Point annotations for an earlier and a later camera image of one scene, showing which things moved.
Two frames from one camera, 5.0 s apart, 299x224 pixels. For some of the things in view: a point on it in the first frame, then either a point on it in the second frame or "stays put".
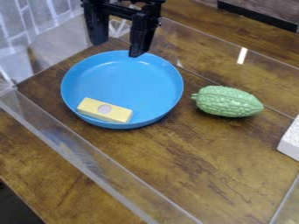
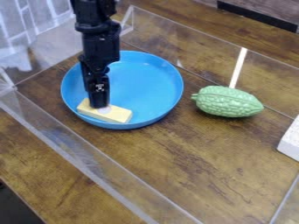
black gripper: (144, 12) → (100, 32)
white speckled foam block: (288, 142) stays put
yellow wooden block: (105, 110) stays put
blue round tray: (141, 83) stays put
